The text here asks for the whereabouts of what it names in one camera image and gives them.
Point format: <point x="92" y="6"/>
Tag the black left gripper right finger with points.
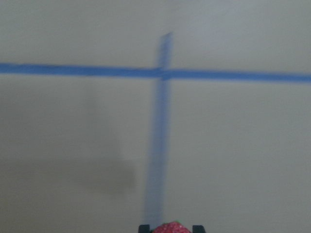
<point x="197" y="229"/>

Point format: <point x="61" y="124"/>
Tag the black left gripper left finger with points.
<point x="144" y="228"/>

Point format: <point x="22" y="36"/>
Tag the red strawberry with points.
<point x="171" y="227"/>

